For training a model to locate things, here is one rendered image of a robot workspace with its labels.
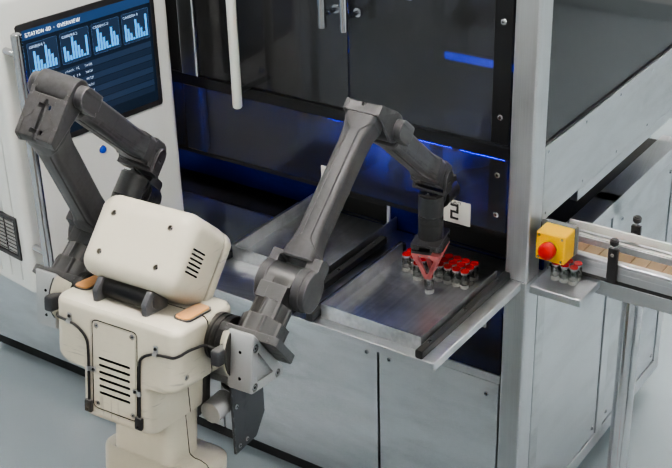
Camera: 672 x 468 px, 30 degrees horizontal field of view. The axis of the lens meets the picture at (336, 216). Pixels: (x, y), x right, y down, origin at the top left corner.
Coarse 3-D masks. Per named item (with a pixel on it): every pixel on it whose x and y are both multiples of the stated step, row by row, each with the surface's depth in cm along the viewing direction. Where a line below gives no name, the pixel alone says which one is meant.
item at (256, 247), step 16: (304, 208) 327; (272, 224) 317; (288, 224) 321; (336, 224) 321; (352, 224) 320; (368, 224) 320; (240, 240) 307; (256, 240) 312; (272, 240) 314; (288, 240) 314; (336, 240) 313; (352, 240) 313; (368, 240) 307; (240, 256) 305; (256, 256) 301; (336, 256) 305; (352, 256) 302
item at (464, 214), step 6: (456, 204) 294; (462, 204) 293; (468, 204) 292; (444, 210) 296; (462, 210) 293; (468, 210) 292; (444, 216) 297; (456, 216) 295; (462, 216) 294; (468, 216) 293; (456, 222) 296; (462, 222) 295; (468, 222) 294
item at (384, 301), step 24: (384, 264) 299; (360, 288) 291; (384, 288) 291; (408, 288) 291; (456, 288) 290; (480, 288) 285; (336, 312) 277; (360, 312) 282; (384, 312) 282; (408, 312) 281; (432, 312) 281; (456, 312) 278; (384, 336) 272; (408, 336) 268
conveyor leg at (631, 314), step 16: (624, 304) 296; (624, 320) 297; (640, 320) 297; (624, 336) 299; (624, 352) 301; (624, 368) 303; (624, 384) 305; (624, 400) 307; (624, 416) 309; (624, 432) 311; (608, 448) 317; (624, 448) 313; (608, 464) 318; (624, 464) 316
